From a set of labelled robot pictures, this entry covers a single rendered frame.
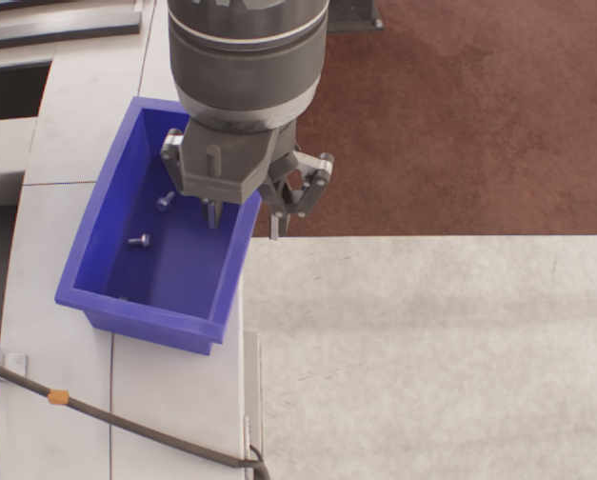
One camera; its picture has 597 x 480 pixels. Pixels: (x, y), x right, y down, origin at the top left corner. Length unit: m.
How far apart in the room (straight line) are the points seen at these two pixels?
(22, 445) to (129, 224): 0.26
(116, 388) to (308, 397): 0.94
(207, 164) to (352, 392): 1.16
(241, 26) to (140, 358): 0.37
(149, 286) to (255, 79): 0.32
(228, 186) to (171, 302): 0.25
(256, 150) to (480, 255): 1.32
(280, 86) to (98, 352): 0.34
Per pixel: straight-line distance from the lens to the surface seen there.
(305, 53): 0.58
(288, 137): 0.67
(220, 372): 0.80
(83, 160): 0.94
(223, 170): 0.60
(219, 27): 0.54
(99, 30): 1.06
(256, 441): 1.21
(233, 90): 0.58
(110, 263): 0.85
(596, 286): 1.95
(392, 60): 2.22
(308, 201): 0.73
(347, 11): 2.26
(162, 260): 0.85
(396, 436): 1.68
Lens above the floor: 1.56
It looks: 57 degrees down
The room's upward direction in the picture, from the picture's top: 4 degrees clockwise
